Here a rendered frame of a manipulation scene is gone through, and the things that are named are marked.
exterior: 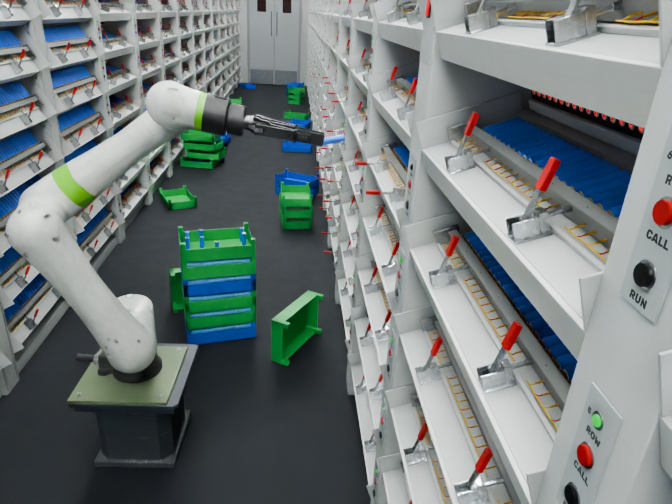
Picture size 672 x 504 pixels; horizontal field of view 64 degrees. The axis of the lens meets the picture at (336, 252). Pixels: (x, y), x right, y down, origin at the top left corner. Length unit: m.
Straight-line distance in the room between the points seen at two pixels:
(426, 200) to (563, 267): 0.52
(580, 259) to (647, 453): 0.21
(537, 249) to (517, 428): 0.20
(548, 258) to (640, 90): 0.20
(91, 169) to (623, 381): 1.32
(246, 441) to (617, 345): 1.64
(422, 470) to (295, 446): 0.87
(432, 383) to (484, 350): 0.27
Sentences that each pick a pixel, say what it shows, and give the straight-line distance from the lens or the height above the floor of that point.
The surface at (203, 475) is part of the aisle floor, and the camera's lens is 1.87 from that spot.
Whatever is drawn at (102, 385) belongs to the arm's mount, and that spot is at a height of 0.29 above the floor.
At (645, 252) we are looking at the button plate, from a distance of 0.40.
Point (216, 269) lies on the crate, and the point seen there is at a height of 0.36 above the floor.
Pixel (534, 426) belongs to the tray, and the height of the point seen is 0.95.
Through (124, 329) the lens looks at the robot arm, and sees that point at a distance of 1.51.
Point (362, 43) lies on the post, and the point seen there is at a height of 1.24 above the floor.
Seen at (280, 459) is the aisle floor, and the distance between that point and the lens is 1.89.
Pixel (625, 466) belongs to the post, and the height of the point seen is 1.08.
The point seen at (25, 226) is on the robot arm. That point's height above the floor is 0.88.
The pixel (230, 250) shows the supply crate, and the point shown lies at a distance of 2.23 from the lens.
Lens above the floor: 1.35
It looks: 24 degrees down
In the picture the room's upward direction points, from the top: 3 degrees clockwise
